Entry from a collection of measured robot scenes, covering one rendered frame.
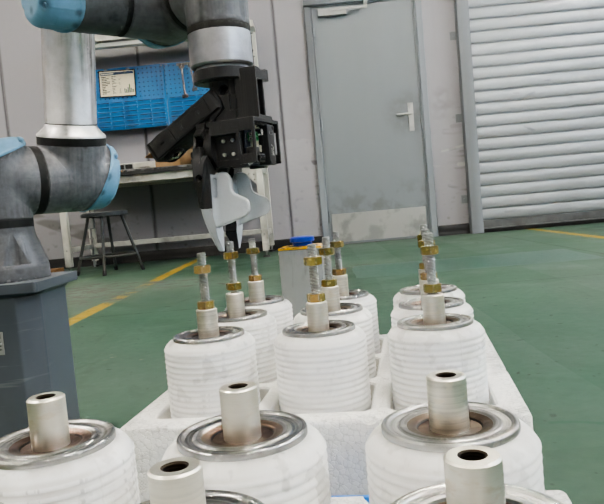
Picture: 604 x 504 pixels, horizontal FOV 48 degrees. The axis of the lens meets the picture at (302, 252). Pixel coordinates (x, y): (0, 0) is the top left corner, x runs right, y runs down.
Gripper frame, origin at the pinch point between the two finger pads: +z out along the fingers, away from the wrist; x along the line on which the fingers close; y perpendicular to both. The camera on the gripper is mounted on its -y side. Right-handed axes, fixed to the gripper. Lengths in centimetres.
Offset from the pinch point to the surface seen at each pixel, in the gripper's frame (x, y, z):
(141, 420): -18.2, -1.3, 16.7
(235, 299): -1.0, 1.4, 7.4
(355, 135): 497, -133, -58
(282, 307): 9.9, 2.6, 10.3
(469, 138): 522, -41, -46
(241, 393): -40.4, 22.3, 6.8
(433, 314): -7.3, 26.6, 8.6
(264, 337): -1.8, 5.2, 11.9
